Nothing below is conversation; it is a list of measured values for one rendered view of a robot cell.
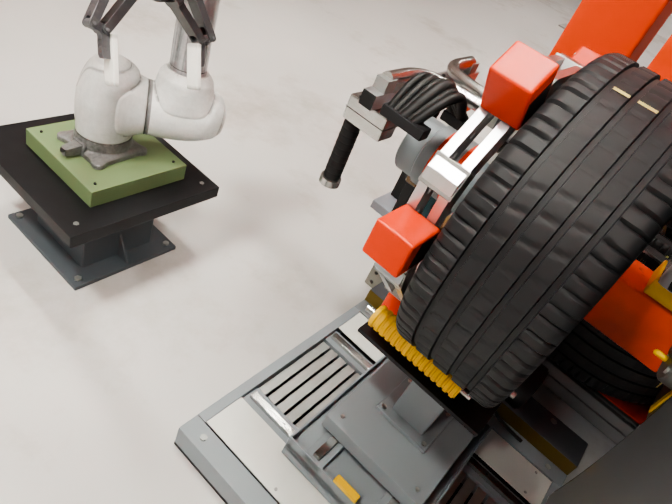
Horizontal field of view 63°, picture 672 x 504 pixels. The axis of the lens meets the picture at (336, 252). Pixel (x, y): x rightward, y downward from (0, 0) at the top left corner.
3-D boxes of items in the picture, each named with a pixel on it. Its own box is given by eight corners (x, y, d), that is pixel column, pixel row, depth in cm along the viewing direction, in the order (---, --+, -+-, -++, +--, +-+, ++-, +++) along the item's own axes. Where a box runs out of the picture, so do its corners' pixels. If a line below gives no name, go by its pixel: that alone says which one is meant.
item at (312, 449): (386, 567, 128) (404, 551, 122) (279, 453, 139) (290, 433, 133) (478, 442, 164) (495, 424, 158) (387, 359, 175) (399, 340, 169)
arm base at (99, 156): (41, 140, 154) (41, 122, 151) (108, 122, 171) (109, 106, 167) (84, 175, 150) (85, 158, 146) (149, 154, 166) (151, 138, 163)
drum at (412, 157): (461, 235, 110) (498, 179, 101) (381, 174, 117) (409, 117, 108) (490, 215, 120) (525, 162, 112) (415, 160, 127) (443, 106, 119)
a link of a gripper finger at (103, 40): (109, 20, 76) (88, 17, 74) (111, 59, 77) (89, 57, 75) (104, 20, 77) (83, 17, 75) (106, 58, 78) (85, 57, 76)
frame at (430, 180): (366, 342, 108) (514, 95, 75) (342, 320, 110) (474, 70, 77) (482, 250, 147) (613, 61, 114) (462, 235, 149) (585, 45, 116)
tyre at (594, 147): (497, 425, 71) (824, 40, 72) (361, 306, 78) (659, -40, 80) (485, 406, 133) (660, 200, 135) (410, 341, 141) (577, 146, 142)
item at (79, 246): (-26, 211, 173) (-33, 130, 155) (116, 173, 209) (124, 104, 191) (66, 314, 157) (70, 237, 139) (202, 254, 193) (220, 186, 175)
